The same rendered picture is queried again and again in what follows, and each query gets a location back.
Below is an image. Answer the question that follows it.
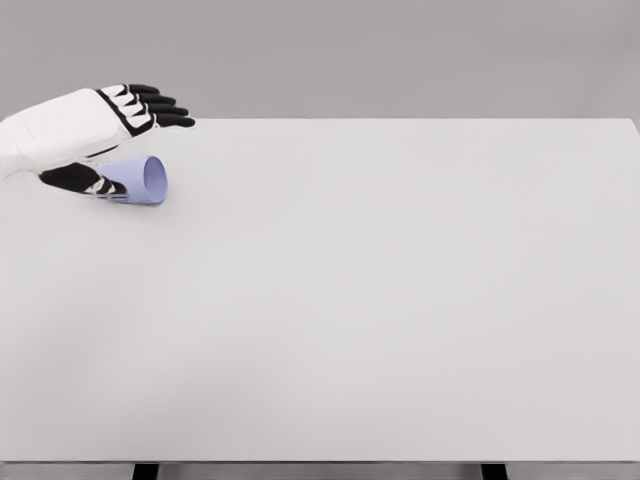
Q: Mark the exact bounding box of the light purple cup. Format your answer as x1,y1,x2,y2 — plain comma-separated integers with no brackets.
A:
93,155,168,206

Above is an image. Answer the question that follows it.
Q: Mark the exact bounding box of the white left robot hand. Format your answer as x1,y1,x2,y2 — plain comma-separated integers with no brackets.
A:
18,83,196,200

